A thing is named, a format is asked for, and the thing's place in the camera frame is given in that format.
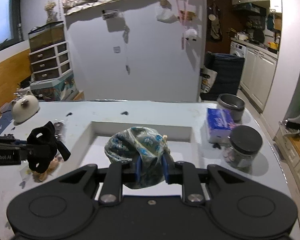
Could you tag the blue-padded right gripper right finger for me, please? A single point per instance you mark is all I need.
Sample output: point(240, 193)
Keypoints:
point(168, 167)

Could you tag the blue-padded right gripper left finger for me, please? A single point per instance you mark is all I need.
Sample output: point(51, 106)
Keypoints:
point(138, 165)

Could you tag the blue floral fabric pouch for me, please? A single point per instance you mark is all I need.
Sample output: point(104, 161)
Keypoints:
point(145, 142)

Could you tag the black fabric strap item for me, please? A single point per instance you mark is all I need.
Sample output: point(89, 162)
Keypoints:
point(43, 148)

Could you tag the white recessed tray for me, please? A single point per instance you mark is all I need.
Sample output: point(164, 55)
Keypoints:
point(180, 139)

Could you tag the white cat-shaped ceramic pot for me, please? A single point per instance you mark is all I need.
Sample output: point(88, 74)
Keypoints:
point(25, 107)

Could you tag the blue tissue pack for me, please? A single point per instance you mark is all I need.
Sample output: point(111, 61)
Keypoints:
point(219, 125)

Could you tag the glass jar black lid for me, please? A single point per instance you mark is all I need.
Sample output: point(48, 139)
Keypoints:
point(244, 144)

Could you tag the grey metal pot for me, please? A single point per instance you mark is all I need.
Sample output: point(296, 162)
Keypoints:
point(232, 103)

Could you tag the cartoon tote bag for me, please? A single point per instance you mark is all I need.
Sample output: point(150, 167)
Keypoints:
point(208, 78)

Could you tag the white drawer cabinet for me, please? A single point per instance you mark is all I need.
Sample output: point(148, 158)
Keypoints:
point(51, 62)

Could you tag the black fabric chair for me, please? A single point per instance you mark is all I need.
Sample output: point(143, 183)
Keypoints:
point(229, 70)

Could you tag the glass terrarium tank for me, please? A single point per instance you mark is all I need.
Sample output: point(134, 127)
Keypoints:
point(46, 35)

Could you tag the white plush sheep hanging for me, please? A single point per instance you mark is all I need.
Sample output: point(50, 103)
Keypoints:
point(191, 34)

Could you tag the white washing machine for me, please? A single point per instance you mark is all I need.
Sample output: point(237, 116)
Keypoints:
point(238, 49)

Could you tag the dried flower bouquet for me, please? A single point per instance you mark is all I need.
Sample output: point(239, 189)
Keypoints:
point(51, 14)

